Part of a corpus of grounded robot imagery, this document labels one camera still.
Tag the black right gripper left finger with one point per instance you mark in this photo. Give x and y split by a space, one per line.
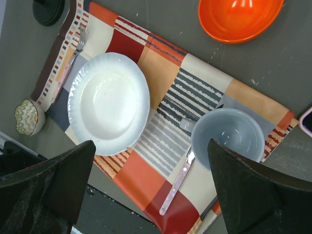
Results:
46 198

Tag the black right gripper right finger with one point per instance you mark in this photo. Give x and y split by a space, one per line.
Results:
256 199

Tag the black phone pink case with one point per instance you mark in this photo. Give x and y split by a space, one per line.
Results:
305 122

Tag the black phone stand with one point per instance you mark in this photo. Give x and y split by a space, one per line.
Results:
47 12

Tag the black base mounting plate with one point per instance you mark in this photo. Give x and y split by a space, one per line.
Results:
14 158

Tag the light blue mug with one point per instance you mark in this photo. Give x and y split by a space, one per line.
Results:
231 128

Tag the small patterned flower dish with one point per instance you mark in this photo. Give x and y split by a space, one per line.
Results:
30 118

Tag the white ceramic plate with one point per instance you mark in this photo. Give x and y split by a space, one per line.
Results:
109 103

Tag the orange patchwork placemat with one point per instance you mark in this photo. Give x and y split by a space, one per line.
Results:
181 86

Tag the orange bowl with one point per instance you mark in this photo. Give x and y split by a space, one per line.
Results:
237 21

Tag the fork with pink handle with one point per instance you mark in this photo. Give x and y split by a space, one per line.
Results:
80 47

